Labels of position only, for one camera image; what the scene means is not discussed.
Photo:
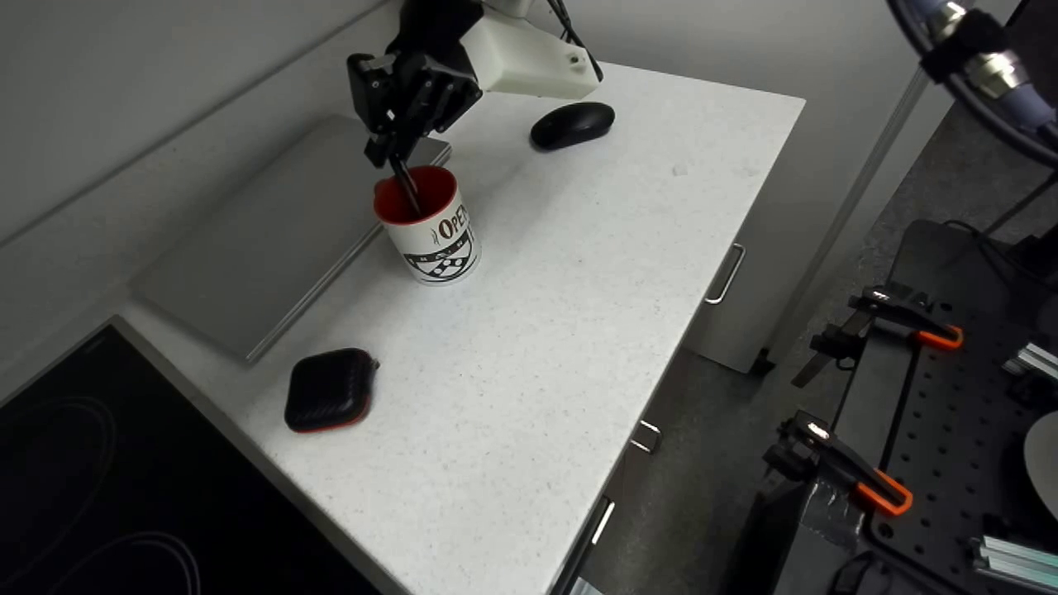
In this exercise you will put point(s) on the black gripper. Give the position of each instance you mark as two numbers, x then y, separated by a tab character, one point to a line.
430	32

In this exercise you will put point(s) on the black pen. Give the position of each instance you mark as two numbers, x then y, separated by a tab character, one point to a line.
411	189

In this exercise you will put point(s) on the white mug with black print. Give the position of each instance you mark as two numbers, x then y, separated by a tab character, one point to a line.
430	231

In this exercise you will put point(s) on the black computer mouse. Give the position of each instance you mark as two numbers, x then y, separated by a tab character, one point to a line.
574	122

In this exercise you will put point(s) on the grey closed laptop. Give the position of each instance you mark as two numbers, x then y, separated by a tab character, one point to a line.
267	234

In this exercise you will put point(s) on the white base cabinet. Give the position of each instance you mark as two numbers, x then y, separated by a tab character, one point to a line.
763	284

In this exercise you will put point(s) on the black glass cooktop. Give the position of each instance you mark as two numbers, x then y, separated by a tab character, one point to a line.
111	483

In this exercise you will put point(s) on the black perforated board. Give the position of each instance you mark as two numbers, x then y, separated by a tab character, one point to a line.
961	432

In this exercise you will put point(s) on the aluminium profile bar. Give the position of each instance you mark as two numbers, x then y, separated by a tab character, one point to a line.
1037	362
1014	558

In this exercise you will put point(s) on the white round disc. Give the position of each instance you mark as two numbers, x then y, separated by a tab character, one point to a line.
1044	464

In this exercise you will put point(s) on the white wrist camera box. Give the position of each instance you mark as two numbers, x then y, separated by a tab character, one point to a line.
529	56

